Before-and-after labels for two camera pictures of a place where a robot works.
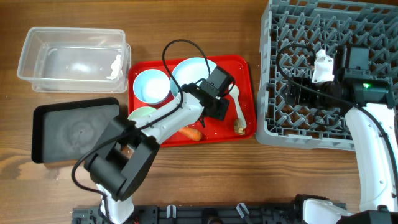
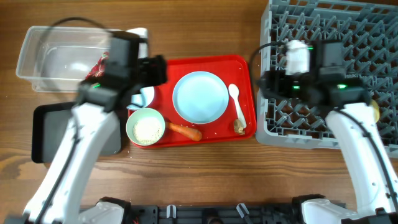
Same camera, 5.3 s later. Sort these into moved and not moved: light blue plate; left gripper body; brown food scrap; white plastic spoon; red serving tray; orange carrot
Moved: light blue plate; left gripper body
Not moved: orange carrot; brown food scrap; red serving tray; white plastic spoon
